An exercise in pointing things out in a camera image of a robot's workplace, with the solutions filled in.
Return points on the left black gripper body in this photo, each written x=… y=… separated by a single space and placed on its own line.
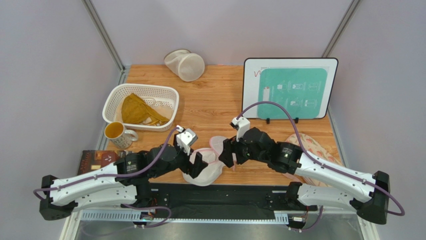
x=182 y=161

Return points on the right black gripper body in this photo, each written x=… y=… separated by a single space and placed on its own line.
x=231 y=149

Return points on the white mesh laundry bag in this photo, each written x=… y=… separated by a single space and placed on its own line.
x=210 y=155

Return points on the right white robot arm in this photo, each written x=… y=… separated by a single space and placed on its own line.
x=367 y=194

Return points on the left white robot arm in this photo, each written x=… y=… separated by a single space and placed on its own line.
x=123 y=182

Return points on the beige mesh laundry bag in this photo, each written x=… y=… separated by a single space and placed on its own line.
x=188 y=66

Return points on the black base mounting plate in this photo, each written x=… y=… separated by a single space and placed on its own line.
x=220 y=200

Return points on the white plastic basket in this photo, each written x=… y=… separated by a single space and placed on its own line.
x=150 y=94

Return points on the floral pink cloth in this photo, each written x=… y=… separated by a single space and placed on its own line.
x=313 y=146

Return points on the mustard yellow cloth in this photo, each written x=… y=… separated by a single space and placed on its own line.
x=134 y=110

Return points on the patterned ceramic mug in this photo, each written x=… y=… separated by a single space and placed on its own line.
x=119 y=135

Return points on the whiteboard with teal sheet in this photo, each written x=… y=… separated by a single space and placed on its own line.
x=303 y=86

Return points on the dark brown book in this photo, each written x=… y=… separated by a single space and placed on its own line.
x=92 y=160

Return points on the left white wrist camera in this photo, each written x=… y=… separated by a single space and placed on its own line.
x=184 y=140

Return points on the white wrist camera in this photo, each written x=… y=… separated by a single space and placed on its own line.
x=241 y=125
x=184 y=140

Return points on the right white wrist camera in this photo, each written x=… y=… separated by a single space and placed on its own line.
x=241 y=125

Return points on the aluminium slotted rail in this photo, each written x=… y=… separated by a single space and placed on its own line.
x=128 y=215

